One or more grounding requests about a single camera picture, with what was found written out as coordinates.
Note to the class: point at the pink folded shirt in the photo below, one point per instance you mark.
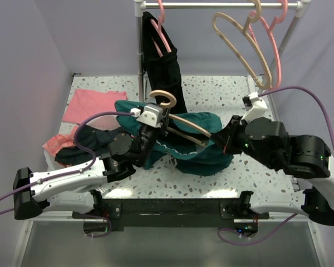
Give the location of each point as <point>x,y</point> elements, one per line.
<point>86,103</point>

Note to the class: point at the white laundry basket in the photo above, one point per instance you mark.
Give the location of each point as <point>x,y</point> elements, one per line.
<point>101,123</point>

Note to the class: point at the coral patterned garment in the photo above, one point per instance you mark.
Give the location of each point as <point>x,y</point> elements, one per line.
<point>59,142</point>

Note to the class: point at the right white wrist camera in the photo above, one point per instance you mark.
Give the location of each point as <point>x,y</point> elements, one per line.
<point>255,106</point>

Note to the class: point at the teal green shorts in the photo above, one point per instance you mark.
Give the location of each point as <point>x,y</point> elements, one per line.
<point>189,157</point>

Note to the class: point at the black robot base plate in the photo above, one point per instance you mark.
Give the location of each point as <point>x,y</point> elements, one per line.
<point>173,212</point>

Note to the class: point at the pink empty hanger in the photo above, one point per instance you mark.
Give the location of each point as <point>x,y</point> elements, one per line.
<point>276,82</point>

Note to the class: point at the white metal clothes rack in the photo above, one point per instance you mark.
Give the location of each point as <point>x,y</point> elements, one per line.
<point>272,73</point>

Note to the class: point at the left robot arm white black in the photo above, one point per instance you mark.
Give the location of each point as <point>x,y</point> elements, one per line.
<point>74,188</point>

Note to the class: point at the black shorts on hanger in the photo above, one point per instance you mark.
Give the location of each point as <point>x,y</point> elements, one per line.
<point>162,68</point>

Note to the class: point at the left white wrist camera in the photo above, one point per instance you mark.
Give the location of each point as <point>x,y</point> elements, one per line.
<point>151,116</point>

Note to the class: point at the dark navy garment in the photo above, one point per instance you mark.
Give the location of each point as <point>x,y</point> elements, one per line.
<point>92,138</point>

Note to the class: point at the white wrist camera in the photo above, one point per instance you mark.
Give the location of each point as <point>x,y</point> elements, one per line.
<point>151,116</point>
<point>255,106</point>

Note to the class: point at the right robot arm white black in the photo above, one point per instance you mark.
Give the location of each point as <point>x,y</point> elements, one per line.
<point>303,157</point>

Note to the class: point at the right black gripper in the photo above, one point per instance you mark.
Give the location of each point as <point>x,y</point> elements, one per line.
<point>221,137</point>

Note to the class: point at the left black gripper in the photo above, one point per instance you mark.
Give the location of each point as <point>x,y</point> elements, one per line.
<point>160,129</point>

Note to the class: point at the pink hanger holding shorts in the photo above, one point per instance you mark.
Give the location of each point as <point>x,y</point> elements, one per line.
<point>161,30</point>

